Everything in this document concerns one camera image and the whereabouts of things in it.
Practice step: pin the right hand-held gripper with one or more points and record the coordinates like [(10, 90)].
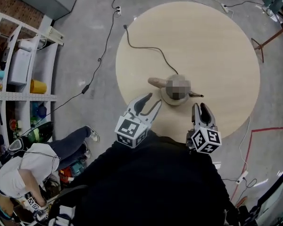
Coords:
[(206, 139)]

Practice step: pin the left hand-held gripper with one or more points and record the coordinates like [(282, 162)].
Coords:
[(129, 128)]

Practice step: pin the person's left forearm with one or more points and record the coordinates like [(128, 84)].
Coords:
[(103, 159)]

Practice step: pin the person's right forearm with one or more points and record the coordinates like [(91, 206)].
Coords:
[(202, 163)]

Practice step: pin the white power strip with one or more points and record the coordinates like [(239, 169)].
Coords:
[(242, 177), (224, 8), (118, 10)]

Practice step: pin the person's black sweater torso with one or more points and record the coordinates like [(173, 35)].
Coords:
[(151, 185)]

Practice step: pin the black monitor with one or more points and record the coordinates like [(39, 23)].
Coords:
[(271, 196)]

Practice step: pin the dark oval hard case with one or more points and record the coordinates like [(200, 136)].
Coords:
[(41, 132)]

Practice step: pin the yellow bin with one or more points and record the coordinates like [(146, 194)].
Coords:
[(37, 86)]

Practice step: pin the brown wooden coat stand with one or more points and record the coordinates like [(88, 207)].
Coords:
[(273, 36)]

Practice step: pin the white pegboard shelving unit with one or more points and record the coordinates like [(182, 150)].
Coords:
[(26, 96)]

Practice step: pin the white microwave oven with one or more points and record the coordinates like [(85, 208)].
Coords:
[(20, 66)]

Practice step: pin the small white appliance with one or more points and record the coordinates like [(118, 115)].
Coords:
[(27, 45)]

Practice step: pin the round beige table black pedestal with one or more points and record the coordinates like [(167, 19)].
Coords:
[(202, 43)]

